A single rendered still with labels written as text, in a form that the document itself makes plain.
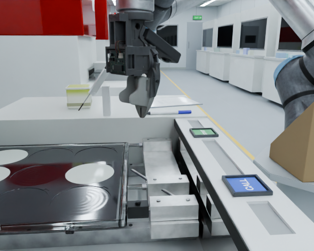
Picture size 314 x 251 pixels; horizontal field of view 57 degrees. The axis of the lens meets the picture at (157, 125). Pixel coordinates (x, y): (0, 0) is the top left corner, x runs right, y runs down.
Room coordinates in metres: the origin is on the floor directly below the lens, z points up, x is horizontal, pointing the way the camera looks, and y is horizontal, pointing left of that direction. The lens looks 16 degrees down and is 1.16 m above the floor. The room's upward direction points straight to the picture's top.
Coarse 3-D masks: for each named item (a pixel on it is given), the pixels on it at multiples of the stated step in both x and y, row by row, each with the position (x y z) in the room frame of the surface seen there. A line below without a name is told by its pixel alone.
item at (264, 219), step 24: (192, 120) 0.77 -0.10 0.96; (192, 144) 0.57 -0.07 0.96; (216, 144) 0.58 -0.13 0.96; (216, 168) 0.45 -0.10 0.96; (240, 168) 0.45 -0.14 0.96; (240, 216) 0.31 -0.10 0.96; (264, 216) 0.31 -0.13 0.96; (288, 216) 0.31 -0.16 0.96; (264, 240) 0.26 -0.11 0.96; (288, 240) 0.26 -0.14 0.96; (312, 240) 0.26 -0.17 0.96
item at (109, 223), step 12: (0, 228) 0.37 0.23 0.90; (12, 228) 0.37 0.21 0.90; (24, 228) 0.37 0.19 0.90; (36, 228) 0.37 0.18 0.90; (48, 228) 0.37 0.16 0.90; (60, 228) 0.37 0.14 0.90; (72, 228) 0.37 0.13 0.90; (84, 228) 0.38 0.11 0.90; (96, 228) 0.38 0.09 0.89; (108, 228) 0.38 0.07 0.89; (120, 228) 0.38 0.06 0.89
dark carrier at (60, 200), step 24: (24, 168) 0.58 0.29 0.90; (48, 168) 0.58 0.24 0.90; (120, 168) 0.58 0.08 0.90; (0, 192) 0.48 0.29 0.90; (24, 192) 0.48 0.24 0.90; (48, 192) 0.48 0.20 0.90; (72, 192) 0.48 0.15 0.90; (96, 192) 0.48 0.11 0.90; (0, 216) 0.40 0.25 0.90; (24, 216) 0.40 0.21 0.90; (48, 216) 0.40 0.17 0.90; (72, 216) 0.40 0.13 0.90; (96, 216) 0.40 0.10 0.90
